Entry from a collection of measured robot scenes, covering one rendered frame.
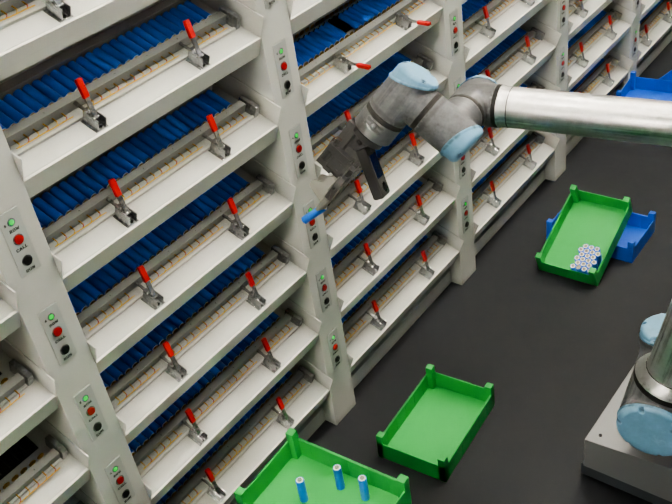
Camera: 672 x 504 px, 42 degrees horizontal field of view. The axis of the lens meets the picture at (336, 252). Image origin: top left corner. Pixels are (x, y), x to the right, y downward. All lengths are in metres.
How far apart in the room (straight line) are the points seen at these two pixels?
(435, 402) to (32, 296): 1.30
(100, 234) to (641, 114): 1.04
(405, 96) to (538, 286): 1.28
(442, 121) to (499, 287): 1.23
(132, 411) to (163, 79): 0.68
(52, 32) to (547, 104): 0.94
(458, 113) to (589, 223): 1.33
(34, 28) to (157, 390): 0.80
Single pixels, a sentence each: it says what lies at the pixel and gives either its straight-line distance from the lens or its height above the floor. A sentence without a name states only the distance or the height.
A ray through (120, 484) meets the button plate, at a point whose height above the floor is 0.45.
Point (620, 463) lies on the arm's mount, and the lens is 2.24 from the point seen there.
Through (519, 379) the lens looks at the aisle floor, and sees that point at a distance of 2.59.
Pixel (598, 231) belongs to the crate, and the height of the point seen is 0.08.
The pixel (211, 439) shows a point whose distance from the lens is 2.08.
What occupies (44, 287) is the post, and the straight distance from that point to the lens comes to 1.60.
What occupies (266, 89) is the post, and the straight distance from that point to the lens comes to 1.91.
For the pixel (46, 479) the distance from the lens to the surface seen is 1.82.
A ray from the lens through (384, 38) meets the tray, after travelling 2.26.
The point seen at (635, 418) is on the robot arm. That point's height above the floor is 0.39.
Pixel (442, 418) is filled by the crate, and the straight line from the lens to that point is 2.48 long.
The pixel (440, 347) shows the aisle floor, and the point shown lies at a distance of 2.69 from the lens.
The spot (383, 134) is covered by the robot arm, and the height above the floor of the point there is 0.96.
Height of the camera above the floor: 1.81
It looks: 35 degrees down
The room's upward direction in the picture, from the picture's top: 10 degrees counter-clockwise
